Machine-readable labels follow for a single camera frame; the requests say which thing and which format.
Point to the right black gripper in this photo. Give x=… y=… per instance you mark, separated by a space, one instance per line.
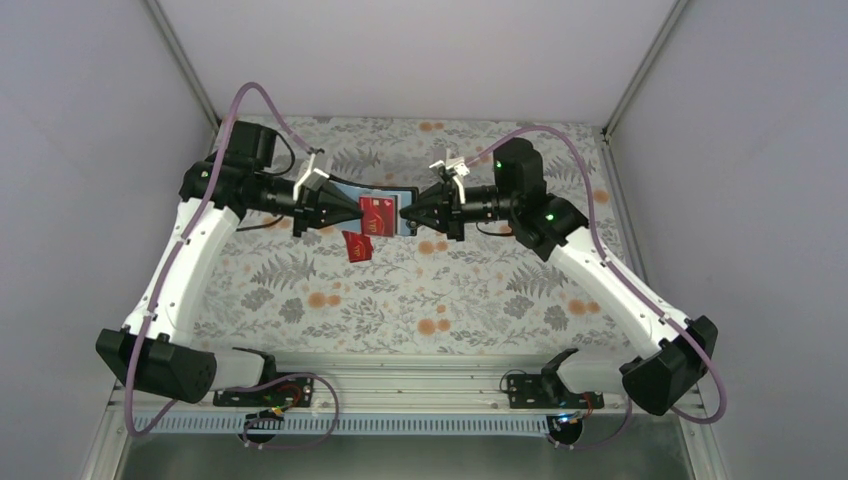
x=449 y=208

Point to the floral patterned table mat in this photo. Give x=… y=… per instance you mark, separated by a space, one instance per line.
x=425 y=294

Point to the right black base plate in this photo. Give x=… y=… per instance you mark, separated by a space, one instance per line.
x=535 y=391

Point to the black leather card holder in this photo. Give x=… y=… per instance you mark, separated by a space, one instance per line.
x=404 y=196

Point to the aluminium rail frame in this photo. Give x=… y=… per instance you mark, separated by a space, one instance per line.
x=415 y=383

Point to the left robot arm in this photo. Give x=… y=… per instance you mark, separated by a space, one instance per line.
x=151 y=352

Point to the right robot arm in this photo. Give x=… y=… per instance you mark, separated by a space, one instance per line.
x=672 y=349

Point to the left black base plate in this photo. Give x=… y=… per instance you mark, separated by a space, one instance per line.
x=295 y=392

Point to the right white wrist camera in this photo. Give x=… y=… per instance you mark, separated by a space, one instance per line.
x=452 y=170

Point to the red VIP card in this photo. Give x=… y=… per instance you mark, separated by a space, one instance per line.
x=359 y=247

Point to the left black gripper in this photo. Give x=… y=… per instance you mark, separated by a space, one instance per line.
x=305 y=207

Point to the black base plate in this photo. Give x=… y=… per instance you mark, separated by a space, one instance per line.
x=535 y=391
x=295 y=392

